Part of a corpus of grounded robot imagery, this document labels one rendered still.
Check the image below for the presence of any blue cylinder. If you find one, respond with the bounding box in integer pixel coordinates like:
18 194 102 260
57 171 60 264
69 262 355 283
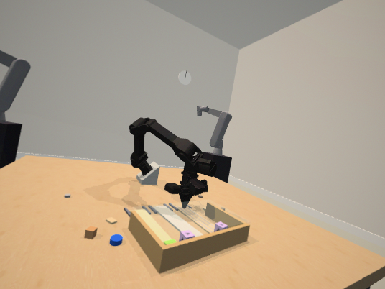
110 234 123 246

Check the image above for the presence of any small beige flat tile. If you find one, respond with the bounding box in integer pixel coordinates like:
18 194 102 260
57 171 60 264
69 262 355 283
106 217 117 224

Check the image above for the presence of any open wooden tray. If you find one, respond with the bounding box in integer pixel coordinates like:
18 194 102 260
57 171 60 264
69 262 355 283
128 199 251 274

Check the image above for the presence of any small orange-brown cube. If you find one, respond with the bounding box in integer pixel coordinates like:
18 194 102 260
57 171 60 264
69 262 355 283
84 226 98 239

